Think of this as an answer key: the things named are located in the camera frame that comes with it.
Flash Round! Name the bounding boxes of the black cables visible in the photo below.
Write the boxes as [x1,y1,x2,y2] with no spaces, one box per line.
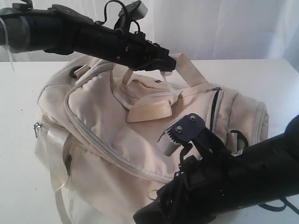
[94,0,128,25]

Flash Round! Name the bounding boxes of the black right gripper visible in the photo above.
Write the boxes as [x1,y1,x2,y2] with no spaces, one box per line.
[133,140,234,224]

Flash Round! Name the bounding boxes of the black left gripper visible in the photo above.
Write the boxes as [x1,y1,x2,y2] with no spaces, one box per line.
[77,25,176,71]

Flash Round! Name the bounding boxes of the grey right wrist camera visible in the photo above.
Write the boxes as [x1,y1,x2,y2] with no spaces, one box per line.
[157,113,207,157]

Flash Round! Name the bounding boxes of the beige duffel bag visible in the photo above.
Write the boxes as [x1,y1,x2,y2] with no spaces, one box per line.
[34,53,269,224]

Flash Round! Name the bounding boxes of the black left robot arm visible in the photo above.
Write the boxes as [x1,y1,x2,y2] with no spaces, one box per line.
[0,0,176,71]

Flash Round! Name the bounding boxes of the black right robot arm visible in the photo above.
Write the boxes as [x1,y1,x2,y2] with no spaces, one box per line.
[133,113,299,224]

